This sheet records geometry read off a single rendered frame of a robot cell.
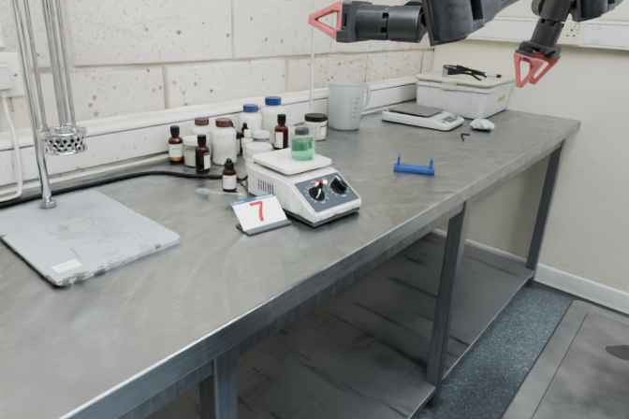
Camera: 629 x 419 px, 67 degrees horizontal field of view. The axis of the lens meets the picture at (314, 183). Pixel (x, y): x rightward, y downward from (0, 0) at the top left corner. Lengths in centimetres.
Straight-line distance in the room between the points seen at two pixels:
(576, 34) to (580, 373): 129
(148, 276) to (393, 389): 98
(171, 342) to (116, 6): 82
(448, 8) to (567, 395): 85
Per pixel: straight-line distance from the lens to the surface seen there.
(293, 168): 88
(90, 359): 60
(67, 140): 82
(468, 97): 193
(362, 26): 83
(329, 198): 88
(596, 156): 221
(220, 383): 71
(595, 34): 212
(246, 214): 85
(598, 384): 130
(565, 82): 220
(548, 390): 123
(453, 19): 79
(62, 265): 77
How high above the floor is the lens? 111
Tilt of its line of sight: 20 degrees down
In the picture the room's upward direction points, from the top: 3 degrees clockwise
